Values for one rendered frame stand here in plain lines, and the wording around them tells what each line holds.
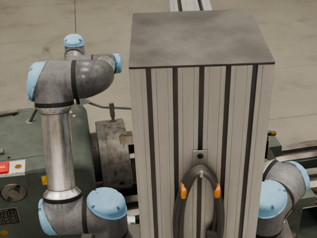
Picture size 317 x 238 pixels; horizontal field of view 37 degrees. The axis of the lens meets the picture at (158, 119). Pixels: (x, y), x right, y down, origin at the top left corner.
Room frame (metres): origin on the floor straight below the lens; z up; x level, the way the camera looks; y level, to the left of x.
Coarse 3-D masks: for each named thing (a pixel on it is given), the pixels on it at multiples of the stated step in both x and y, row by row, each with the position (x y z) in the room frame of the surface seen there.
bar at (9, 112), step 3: (0, 111) 1.80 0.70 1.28; (3, 111) 1.80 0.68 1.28; (6, 111) 1.80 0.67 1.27; (9, 111) 1.80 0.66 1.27; (12, 111) 1.81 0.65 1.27; (15, 111) 1.81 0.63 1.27; (0, 114) 1.79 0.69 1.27; (3, 114) 1.79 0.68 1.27; (6, 114) 1.80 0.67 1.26; (9, 114) 1.80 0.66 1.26
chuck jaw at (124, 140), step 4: (120, 136) 1.66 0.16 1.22; (124, 136) 1.66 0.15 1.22; (132, 136) 1.67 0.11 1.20; (120, 140) 1.64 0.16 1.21; (124, 140) 1.64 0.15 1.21; (128, 140) 1.66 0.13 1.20; (132, 140) 1.66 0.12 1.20; (124, 144) 1.63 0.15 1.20; (128, 144) 1.64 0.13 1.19; (132, 144) 1.64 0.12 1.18; (132, 148) 1.67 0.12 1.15; (132, 152) 1.69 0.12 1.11
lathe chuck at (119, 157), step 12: (108, 120) 1.77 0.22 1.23; (120, 120) 1.76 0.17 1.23; (108, 132) 1.67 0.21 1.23; (120, 132) 1.67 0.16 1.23; (108, 144) 1.62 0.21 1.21; (120, 144) 1.62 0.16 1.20; (108, 156) 1.58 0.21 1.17; (120, 156) 1.59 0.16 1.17; (120, 168) 1.57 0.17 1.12; (120, 180) 1.56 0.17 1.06
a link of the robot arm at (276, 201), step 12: (264, 192) 1.10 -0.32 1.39; (276, 192) 1.09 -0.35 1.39; (288, 192) 1.11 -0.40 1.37; (264, 204) 1.05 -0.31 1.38; (276, 204) 1.05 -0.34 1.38; (288, 204) 1.09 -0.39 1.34; (264, 216) 1.04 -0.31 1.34; (276, 216) 1.04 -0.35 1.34; (264, 228) 1.04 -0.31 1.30; (276, 228) 1.04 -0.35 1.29
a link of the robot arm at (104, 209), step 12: (96, 192) 1.12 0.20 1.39; (108, 192) 1.12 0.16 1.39; (84, 204) 1.08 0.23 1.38; (96, 204) 1.07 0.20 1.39; (108, 204) 1.07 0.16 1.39; (120, 204) 1.07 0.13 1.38; (84, 216) 1.05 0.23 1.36; (96, 216) 1.05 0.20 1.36; (108, 216) 1.04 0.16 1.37; (120, 216) 1.06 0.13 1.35; (84, 228) 1.04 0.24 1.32; (96, 228) 1.04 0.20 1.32; (108, 228) 1.04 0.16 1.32; (120, 228) 1.05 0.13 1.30
